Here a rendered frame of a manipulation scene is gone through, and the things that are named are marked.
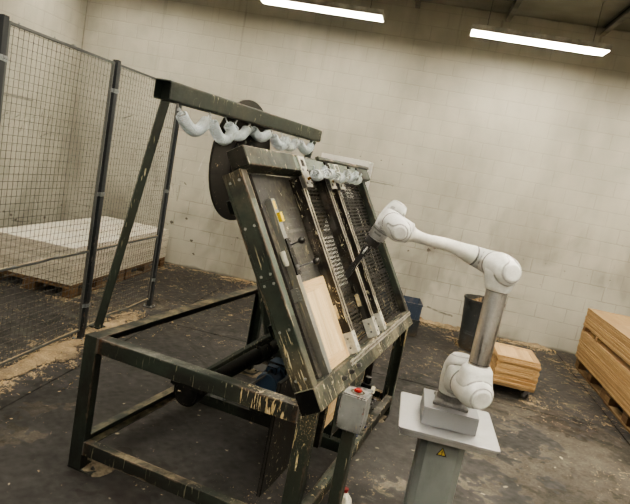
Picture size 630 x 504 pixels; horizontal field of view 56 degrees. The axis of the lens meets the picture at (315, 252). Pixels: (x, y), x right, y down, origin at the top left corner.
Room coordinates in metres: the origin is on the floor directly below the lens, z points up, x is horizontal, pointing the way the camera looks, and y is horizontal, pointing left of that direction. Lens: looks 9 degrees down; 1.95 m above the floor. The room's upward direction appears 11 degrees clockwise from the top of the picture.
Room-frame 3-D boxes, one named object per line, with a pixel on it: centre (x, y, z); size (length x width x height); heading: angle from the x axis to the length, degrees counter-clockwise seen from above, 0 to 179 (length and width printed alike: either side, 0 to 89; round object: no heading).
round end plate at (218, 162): (3.96, 0.57, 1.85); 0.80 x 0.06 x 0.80; 161
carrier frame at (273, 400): (3.92, 0.14, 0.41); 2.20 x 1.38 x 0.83; 161
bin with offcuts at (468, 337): (7.33, -2.20, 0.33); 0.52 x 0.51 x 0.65; 172
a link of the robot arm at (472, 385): (2.78, -0.89, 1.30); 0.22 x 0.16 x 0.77; 10
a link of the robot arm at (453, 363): (2.98, -0.85, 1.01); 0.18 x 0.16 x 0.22; 10
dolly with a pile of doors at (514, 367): (6.02, -2.20, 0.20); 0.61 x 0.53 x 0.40; 172
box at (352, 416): (2.66, -0.32, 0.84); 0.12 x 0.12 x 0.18; 71
